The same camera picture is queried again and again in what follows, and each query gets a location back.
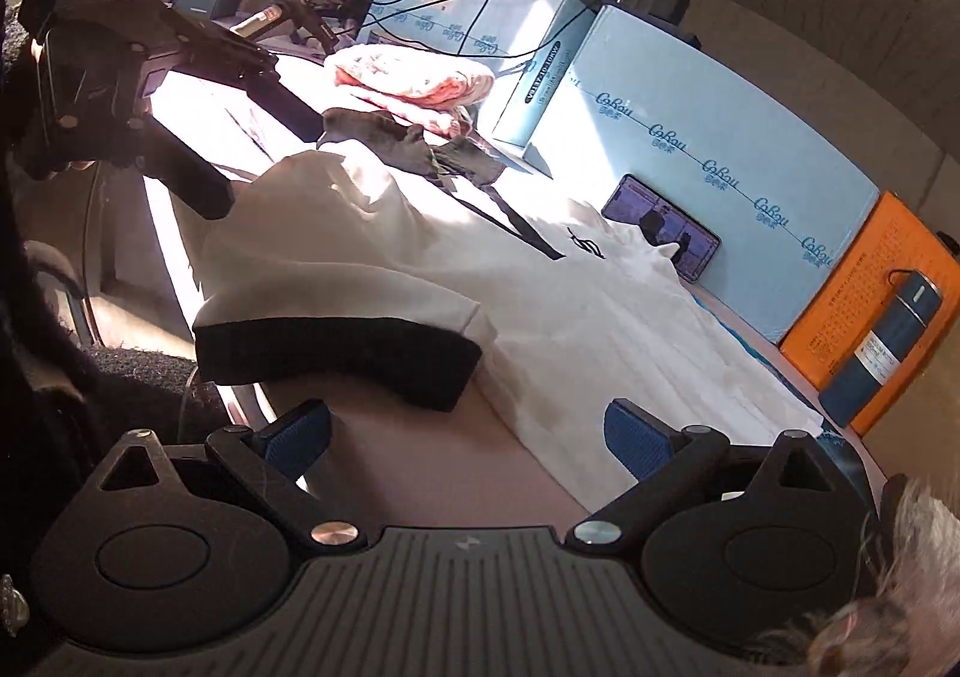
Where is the dark cloth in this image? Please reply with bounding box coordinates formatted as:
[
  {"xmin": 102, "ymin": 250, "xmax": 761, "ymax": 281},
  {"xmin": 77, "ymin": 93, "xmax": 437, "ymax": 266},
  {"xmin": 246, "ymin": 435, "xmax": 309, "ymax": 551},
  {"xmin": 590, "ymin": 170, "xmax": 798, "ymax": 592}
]
[{"xmin": 315, "ymin": 107, "xmax": 567, "ymax": 262}]

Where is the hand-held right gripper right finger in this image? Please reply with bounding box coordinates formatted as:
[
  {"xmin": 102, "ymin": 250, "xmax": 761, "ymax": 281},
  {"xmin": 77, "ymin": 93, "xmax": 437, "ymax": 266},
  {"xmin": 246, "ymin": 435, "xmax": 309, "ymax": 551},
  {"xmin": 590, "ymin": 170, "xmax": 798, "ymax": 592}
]
[{"xmin": 562, "ymin": 398, "xmax": 848, "ymax": 550}]

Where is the orange box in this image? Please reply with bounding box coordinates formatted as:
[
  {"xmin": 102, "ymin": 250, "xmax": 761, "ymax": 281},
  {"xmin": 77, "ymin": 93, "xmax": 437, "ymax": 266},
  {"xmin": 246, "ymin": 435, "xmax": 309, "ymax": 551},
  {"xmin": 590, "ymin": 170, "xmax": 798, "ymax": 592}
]
[{"xmin": 776, "ymin": 191, "xmax": 960, "ymax": 438}]

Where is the small light blue carton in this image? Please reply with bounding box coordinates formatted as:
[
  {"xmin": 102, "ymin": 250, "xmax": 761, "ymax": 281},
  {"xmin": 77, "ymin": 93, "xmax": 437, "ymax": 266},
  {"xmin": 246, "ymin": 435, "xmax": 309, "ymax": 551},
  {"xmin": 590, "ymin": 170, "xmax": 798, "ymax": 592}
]
[{"xmin": 356, "ymin": 0, "xmax": 601, "ymax": 153}]

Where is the grey fur trim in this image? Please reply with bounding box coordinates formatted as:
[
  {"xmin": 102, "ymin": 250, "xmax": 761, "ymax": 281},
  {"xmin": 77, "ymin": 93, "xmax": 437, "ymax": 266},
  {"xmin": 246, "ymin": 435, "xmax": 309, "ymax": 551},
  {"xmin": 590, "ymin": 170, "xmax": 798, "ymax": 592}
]
[{"xmin": 750, "ymin": 471, "xmax": 960, "ymax": 677}]

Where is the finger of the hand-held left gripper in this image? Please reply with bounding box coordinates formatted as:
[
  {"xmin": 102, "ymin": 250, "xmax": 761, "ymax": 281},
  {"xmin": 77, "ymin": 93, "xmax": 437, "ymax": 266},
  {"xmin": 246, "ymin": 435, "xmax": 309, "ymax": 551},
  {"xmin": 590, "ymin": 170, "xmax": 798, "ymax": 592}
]
[
  {"xmin": 150, "ymin": 2, "xmax": 327, "ymax": 142},
  {"xmin": 139, "ymin": 122, "xmax": 238, "ymax": 222}
]

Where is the silver metal cylinder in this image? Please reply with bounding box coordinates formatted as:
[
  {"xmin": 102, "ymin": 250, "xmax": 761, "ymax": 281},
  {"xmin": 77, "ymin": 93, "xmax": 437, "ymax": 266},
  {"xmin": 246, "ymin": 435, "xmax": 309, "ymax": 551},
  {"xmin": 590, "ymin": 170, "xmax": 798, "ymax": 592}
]
[{"xmin": 229, "ymin": 2, "xmax": 290, "ymax": 40}]

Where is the white sweatshirt with black cuffs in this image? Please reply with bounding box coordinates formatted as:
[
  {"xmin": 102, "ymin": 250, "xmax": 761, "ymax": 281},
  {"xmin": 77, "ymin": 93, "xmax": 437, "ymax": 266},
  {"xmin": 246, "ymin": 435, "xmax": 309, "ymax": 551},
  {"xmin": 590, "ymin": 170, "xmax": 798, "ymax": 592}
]
[{"xmin": 184, "ymin": 148, "xmax": 826, "ymax": 513}]

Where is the pink knitted sweater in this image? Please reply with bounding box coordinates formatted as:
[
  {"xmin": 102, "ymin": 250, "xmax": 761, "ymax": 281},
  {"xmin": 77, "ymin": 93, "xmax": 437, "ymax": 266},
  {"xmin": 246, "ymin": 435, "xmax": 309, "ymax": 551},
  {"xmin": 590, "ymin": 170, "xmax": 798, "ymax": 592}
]
[{"xmin": 326, "ymin": 43, "xmax": 496, "ymax": 138}]

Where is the dark blue vacuum bottle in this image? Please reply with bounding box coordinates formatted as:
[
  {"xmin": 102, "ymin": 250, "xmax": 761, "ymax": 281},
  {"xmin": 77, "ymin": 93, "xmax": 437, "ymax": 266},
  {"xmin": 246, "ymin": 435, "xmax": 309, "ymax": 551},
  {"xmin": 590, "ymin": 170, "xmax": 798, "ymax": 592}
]
[{"xmin": 817, "ymin": 269, "xmax": 944, "ymax": 429}]

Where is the smartphone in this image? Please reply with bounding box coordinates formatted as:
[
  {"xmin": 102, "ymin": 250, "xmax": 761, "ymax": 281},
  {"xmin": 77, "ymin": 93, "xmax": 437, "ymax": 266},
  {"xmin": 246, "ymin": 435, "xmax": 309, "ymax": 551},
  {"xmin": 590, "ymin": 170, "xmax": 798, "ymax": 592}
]
[{"xmin": 602, "ymin": 174, "xmax": 722, "ymax": 284}]

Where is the large light blue carton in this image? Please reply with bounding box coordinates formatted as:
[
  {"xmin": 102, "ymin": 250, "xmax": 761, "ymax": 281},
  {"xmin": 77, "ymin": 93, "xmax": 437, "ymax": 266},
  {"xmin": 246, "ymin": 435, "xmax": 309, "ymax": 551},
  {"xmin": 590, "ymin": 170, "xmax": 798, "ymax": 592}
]
[{"xmin": 521, "ymin": 2, "xmax": 882, "ymax": 340}]

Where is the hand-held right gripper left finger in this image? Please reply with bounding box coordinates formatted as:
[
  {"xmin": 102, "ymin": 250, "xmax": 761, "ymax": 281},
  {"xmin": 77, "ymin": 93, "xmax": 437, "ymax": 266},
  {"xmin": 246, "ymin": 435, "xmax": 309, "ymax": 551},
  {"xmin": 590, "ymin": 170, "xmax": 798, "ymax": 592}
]
[{"xmin": 97, "ymin": 399, "xmax": 368, "ymax": 550}]

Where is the printed desk mat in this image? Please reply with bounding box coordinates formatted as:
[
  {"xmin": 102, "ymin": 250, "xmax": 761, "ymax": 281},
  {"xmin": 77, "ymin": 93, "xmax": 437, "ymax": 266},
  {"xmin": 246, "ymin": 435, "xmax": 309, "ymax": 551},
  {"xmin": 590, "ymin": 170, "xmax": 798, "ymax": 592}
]
[{"xmin": 690, "ymin": 283, "xmax": 878, "ymax": 498}]

